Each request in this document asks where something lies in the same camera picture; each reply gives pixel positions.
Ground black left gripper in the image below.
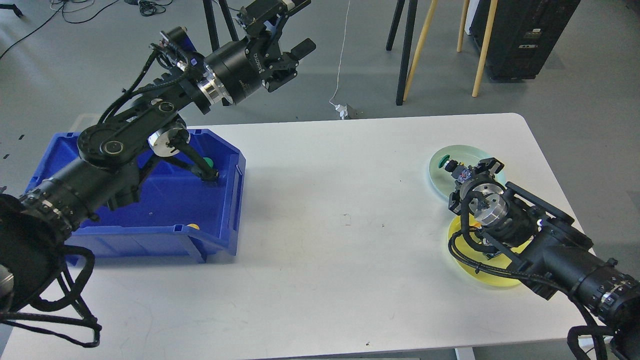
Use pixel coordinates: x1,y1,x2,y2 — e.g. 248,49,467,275
198,0,317,105

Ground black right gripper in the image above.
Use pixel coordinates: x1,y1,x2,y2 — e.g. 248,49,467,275
448,157,505,214

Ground green button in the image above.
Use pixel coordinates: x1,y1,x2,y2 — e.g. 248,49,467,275
198,157,219,182
438,154,473,183

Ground yellow push button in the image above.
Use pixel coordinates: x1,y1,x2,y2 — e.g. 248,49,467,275
468,227,501,260

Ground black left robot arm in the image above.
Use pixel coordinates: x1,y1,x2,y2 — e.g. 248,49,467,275
1,0,316,348

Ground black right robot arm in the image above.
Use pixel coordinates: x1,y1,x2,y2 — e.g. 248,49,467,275
438,155,640,360

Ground light green plate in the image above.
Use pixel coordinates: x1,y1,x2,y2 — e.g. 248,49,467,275
427,145,496,201

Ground yellow plate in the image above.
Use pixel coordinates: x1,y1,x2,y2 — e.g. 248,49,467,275
447,216,522,289

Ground black tripod leg left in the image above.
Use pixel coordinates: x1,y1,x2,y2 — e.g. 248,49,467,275
202,0,239,51

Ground black tripod leg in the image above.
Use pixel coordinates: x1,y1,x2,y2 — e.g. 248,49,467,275
202,0,239,51
385,0,418,106

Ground white power adapter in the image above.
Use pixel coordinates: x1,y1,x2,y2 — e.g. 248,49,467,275
334,104,364,120

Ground black tripod leg right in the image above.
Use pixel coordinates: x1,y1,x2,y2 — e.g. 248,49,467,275
385,0,418,106

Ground wooden leg left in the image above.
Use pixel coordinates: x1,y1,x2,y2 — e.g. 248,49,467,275
401,0,439,104

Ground wooden leg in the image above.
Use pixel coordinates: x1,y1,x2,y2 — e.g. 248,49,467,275
456,0,499,98
401,0,439,104

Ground wooden leg right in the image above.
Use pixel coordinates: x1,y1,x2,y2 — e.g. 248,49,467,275
456,0,499,98

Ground blue plastic bin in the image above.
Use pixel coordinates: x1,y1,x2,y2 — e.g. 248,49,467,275
19,129,246,264

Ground white cable on floor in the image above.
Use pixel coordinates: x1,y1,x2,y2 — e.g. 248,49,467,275
329,0,351,107

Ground black floor cables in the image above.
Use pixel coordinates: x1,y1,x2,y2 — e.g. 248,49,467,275
0,0,246,61

